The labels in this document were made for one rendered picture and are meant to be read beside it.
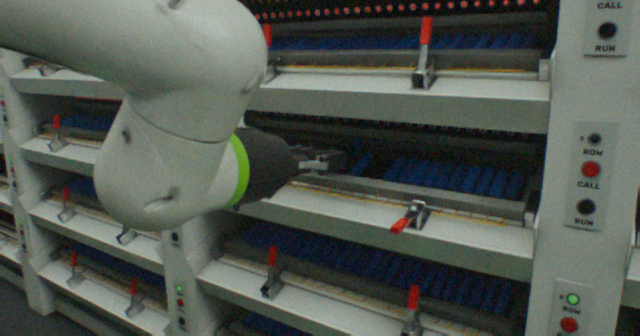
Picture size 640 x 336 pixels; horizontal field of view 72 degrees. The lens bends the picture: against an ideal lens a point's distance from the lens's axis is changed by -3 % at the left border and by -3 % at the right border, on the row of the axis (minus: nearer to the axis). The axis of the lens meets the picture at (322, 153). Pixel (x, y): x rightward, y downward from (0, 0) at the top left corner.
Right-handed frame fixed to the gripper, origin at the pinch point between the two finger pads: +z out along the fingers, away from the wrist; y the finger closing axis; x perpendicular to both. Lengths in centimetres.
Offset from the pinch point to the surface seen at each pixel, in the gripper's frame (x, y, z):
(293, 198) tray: 7.7, 5.8, -2.7
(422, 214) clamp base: 6.2, -16.5, -3.3
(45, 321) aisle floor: 61, 96, 1
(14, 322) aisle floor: 61, 103, -4
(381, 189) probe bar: 4.2, -8.9, -0.7
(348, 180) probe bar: 3.7, -3.0, -0.4
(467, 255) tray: 10.5, -23.2, -3.6
